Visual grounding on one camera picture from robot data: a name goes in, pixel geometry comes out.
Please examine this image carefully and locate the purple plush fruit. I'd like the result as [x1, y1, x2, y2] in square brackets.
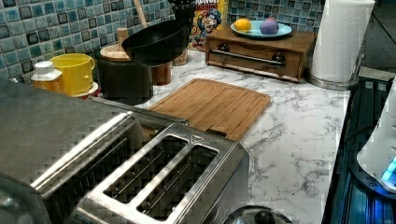
[260, 17, 279, 35]

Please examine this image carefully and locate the wooden utensil cup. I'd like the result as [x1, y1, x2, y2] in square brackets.
[151, 63, 172, 86]

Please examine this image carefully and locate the metal paper towel holder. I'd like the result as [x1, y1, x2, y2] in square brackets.
[305, 53, 365, 91]

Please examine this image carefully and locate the black canister with wooden lid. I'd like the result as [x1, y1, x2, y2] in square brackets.
[97, 28, 153, 105]

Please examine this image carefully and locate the white-capped spice bottle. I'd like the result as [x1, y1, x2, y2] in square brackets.
[31, 61, 64, 93]

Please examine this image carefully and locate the stainless steel toaster oven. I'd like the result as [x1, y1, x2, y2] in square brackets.
[0, 80, 177, 224]

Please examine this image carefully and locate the light blue plate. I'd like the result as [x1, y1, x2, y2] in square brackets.
[231, 21, 291, 39]

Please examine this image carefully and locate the yellow cereal box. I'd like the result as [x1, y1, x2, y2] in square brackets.
[188, 0, 229, 51]

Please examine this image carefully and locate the yellow mug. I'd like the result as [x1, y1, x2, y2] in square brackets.
[50, 53, 95, 95]

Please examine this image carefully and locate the glass pot lid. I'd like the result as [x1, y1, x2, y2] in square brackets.
[221, 205, 293, 224]

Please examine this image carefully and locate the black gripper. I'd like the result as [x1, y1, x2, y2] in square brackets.
[167, 0, 196, 25]

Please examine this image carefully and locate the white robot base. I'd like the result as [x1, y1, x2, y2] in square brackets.
[357, 81, 396, 193]

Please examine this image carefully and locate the clear jar of cereal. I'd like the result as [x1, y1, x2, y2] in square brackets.
[173, 49, 188, 66]

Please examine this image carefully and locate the wooden spoon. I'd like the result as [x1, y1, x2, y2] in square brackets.
[133, 0, 148, 28]

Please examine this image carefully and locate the paper towel roll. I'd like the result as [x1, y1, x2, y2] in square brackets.
[311, 0, 375, 82]

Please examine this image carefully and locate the black bowl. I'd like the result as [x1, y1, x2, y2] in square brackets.
[121, 20, 190, 67]

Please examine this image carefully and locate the wooden drawer box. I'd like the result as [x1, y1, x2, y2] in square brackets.
[205, 28, 316, 82]

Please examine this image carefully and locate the bamboo cutting board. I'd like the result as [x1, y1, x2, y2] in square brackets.
[148, 78, 271, 141]

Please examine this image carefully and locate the toy lemon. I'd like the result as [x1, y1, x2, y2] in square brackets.
[233, 19, 251, 33]

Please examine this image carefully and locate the red coaster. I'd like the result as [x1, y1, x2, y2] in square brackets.
[74, 82, 101, 99]

